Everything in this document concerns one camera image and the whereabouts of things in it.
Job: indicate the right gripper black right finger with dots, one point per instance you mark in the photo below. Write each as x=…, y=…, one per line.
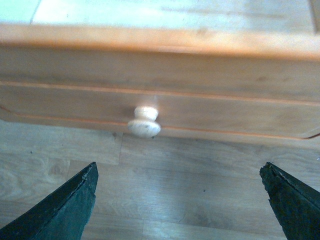
x=295, y=204

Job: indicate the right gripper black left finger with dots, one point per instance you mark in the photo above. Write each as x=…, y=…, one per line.
x=62, y=215

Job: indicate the wooden drawer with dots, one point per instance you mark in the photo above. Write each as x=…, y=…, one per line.
x=229, y=70

